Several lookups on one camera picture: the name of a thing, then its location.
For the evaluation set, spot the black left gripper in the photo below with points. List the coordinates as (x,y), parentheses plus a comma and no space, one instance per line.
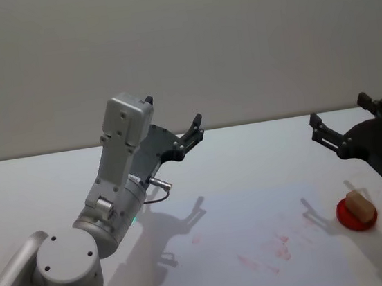
(156,143)

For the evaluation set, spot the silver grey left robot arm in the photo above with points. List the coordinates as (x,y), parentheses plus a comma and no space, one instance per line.
(69,259)

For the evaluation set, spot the round red disc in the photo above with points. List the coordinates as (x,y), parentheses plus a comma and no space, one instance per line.
(345,216)

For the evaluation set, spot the tan wooden block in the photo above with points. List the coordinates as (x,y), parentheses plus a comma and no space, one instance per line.
(361,207)

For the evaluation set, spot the white table cloth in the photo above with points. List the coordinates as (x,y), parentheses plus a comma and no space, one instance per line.
(235,165)

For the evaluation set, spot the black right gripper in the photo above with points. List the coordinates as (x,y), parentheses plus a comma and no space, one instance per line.
(375,141)

